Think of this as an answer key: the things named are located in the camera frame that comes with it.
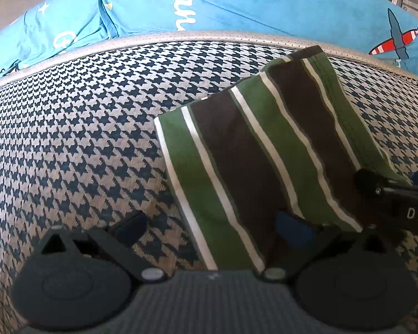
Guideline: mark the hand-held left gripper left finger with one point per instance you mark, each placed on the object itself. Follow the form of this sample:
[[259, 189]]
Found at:
[[129, 229]]

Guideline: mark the green brown striped t-shirt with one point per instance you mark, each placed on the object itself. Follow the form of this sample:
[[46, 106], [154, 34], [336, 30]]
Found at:
[[247, 146]]

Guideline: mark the houndstooth sofa seat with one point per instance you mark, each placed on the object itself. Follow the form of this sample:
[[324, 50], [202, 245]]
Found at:
[[73, 128]]

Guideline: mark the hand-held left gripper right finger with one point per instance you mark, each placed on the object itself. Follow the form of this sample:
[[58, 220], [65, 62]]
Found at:
[[294, 229]]

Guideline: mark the blue printed blanket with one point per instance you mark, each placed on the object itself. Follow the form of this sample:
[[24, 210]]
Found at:
[[264, 10]]

